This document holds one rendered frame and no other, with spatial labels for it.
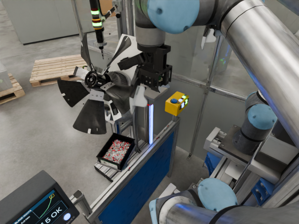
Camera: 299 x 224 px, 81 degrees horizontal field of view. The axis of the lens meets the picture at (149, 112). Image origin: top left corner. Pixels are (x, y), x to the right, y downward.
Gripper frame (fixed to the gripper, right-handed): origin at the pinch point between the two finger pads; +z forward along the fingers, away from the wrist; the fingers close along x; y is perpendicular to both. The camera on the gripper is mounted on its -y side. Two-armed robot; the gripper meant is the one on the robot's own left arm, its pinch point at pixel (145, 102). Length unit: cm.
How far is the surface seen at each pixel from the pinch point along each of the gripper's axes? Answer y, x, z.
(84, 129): -55, 2, 49
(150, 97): -48, 69, 57
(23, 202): -13.1, -41.3, 18.0
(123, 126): -63, 45, 85
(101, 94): -55, 22, 31
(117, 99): -36.0, 18.5, 25.4
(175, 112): -11, 47, 41
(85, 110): -58, 9, 38
